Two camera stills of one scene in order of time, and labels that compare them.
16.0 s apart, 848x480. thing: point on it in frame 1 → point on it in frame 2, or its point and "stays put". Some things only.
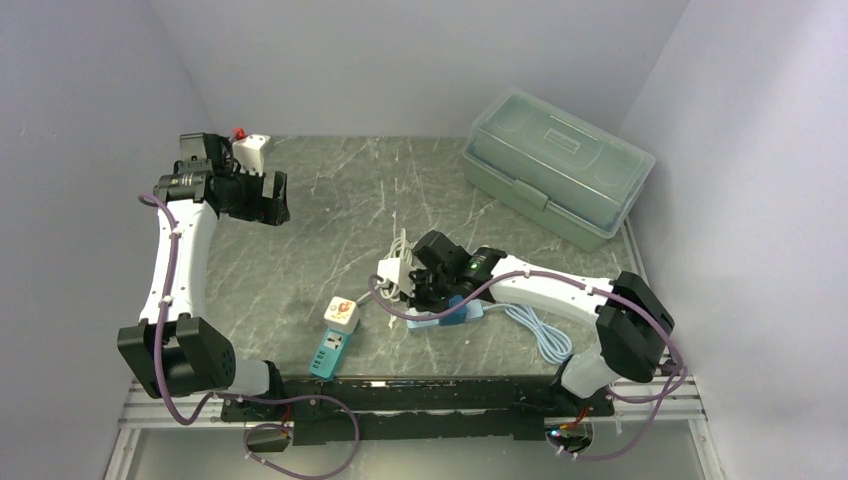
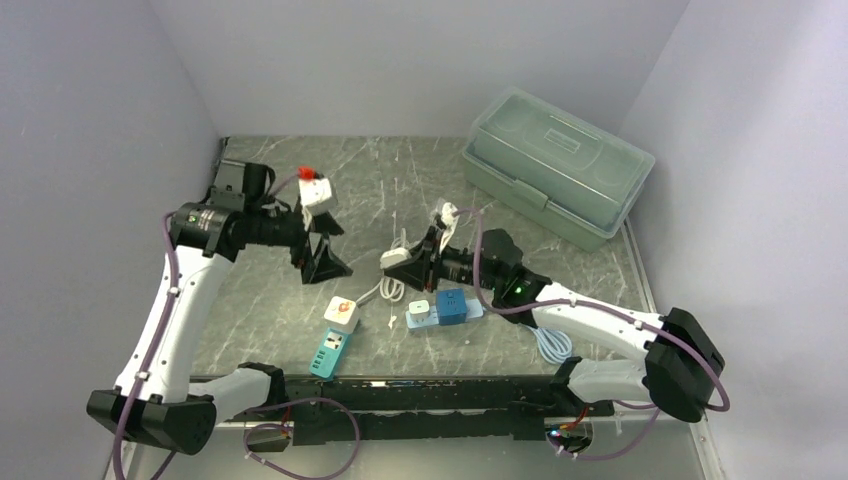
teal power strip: (330, 353) stays put
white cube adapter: (248, 153) → (315, 192)
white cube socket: (342, 314) stays put
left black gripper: (272, 210) → (319, 266)
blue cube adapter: (456, 317) stays put
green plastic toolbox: (579, 178) stays put
